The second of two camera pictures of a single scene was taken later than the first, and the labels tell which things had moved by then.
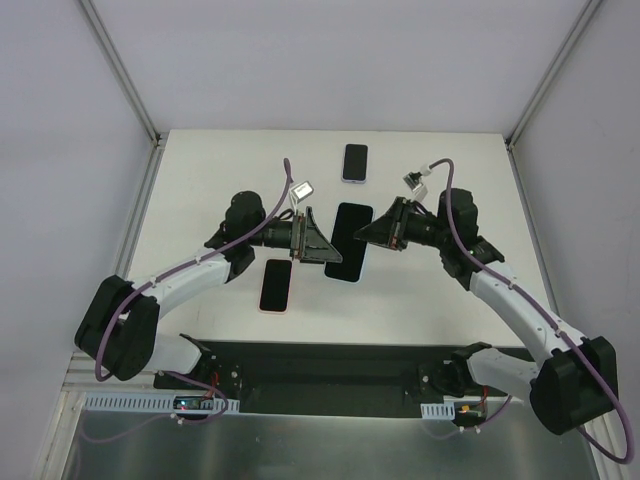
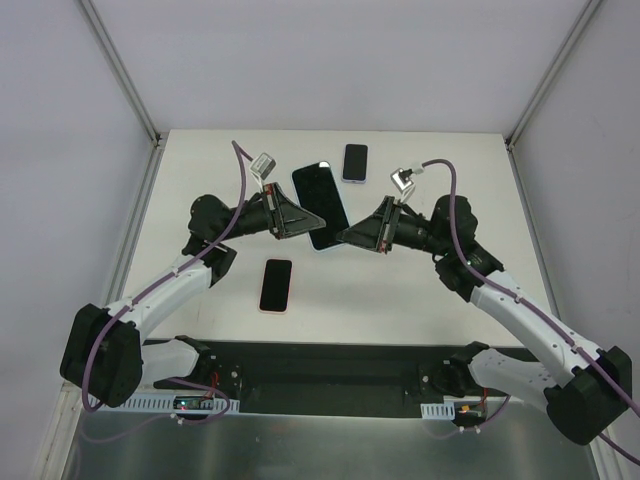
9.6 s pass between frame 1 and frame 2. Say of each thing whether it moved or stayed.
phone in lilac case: stayed
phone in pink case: stayed
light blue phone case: moved
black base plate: stayed
